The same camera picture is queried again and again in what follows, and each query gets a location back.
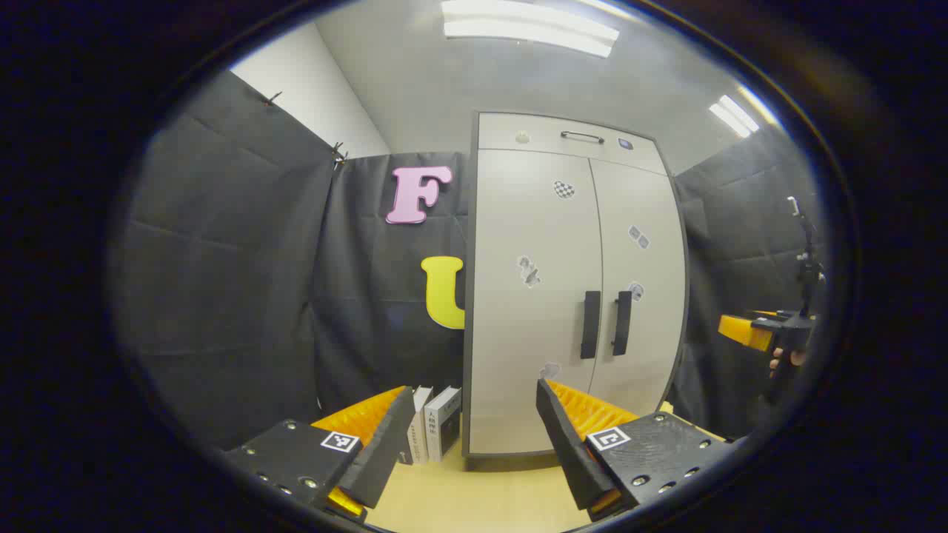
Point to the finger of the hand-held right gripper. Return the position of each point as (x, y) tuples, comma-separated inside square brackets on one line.
[(740, 331)]

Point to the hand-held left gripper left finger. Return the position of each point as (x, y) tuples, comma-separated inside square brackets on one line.
[(385, 451)]

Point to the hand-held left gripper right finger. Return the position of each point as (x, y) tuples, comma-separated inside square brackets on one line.
[(566, 444)]

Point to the grey double-door shoe cabinet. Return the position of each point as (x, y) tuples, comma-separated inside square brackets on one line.
[(469, 311)]

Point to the black tripod stand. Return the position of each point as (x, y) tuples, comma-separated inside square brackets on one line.
[(809, 259)]

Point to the small ceiling light panel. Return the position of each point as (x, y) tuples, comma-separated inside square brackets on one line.
[(733, 116)]

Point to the black metal clip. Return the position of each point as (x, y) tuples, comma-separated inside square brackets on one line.
[(272, 98), (339, 154)]

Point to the large ceiling light panel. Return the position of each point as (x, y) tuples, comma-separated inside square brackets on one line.
[(529, 28)]

